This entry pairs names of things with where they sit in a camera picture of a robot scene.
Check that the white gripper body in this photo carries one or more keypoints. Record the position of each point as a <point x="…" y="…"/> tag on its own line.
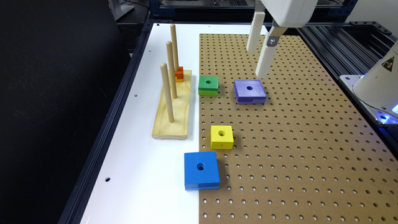
<point x="288" y="13"/>

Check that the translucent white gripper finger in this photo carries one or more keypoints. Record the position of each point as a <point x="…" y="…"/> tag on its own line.
<point x="268" y="50"/>
<point x="255" y="31"/>

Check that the yellow square block with hole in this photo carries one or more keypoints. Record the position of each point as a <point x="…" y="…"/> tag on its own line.
<point x="222" y="137"/>

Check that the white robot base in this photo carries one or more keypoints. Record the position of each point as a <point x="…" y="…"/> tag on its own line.
<point x="376" y="90"/>

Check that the purple square block with hole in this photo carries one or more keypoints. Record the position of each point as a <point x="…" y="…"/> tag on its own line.
<point x="249" y="92"/>

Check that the green square block with hole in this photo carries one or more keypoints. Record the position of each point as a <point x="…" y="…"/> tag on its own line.
<point x="208" y="86"/>

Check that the small yellow block under orange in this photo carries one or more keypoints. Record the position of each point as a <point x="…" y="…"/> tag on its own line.
<point x="179" y="79"/>

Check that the blue square block with hole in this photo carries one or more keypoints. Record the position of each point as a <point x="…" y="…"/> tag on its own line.
<point x="201" y="171"/>

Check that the rear wooden peg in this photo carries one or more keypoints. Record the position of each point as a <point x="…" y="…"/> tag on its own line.
<point x="174" y="46"/>

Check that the wooden peg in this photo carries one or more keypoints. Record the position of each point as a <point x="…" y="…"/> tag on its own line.
<point x="170" y="57"/>
<point x="174" y="46"/>
<point x="167" y="93"/>

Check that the middle wooden peg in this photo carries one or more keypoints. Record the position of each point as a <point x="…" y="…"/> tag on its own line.
<point x="170" y="57"/>

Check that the front wooden peg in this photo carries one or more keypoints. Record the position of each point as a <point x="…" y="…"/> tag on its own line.
<point x="167" y="93"/>

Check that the brown perforated pegboard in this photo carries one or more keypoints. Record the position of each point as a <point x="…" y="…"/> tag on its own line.
<point x="306" y="155"/>

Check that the black aluminium frame rail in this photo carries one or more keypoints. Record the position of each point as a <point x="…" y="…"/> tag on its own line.
<point x="75" y="207"/>

